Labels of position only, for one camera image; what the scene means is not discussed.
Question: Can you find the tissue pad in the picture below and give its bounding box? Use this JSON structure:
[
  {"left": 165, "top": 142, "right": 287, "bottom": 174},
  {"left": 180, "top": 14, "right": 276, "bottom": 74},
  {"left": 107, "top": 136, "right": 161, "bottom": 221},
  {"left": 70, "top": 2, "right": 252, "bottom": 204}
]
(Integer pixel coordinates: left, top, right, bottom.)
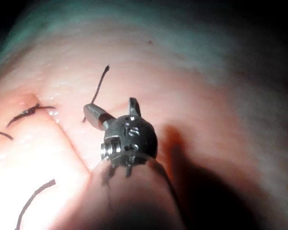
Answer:
[{"left": 0, "top": 0, "right": 288, "bottom": 230}]

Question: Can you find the right arm needle driver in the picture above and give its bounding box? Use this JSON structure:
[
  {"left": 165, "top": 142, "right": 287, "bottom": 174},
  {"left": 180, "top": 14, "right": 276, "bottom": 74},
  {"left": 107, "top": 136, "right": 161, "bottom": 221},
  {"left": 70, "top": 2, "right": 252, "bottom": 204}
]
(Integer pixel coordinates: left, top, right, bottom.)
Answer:
[{"left": 100, "top": 115, "right": 158, "bottom": 168}]

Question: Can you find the short black thread piece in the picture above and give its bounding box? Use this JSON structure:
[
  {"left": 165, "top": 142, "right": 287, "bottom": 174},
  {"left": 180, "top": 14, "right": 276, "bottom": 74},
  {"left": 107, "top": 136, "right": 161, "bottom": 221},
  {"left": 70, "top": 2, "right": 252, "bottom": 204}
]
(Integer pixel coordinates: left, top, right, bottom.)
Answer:
[{"left": 82, "top": 64, "right": 110, "bottom": 123}]

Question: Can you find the right arm needle driver jaw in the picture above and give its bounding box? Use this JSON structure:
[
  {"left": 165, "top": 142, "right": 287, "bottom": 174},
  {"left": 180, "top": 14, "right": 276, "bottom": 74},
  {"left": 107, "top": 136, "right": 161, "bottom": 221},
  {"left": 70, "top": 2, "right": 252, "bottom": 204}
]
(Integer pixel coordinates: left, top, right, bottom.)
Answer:
[
  {"left": 83, "top": 103, "right": 116, "bottom": 132},
  {"left": 128, "top": 97, "right": 143, "bottom": 118}
]

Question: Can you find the black stitching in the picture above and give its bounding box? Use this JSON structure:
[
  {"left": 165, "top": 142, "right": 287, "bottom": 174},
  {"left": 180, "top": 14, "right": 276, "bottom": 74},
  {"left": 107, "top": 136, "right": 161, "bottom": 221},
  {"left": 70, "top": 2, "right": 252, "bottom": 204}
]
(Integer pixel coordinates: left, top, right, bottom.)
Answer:
[{"left": 6, "top": 103, "right": 56, "bottom": 128}]

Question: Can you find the curved black thread piece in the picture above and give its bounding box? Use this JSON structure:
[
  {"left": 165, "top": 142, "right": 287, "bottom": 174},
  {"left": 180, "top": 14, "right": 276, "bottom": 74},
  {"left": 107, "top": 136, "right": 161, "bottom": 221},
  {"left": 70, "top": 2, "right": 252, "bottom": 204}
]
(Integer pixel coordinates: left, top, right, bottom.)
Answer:
[{"left": 15, "top": 178, "right": 57, "bottom": 230}]

